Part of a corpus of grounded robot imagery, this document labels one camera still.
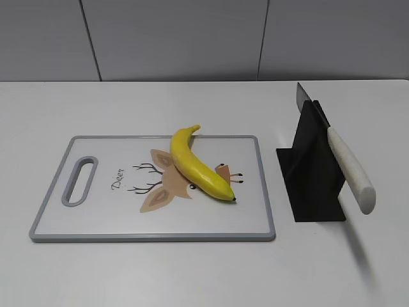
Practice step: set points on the black knife stand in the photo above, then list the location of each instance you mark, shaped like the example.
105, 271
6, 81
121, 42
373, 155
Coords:
311, 174

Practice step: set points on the white-handled kitchen knife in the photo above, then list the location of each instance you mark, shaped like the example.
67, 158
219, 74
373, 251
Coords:
355, 176

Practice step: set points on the yellow plastic banana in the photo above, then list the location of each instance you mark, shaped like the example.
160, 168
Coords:
194, 170

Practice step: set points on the white grey-rimmed cutting board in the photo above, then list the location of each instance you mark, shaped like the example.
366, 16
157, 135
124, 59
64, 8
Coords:
126, 189

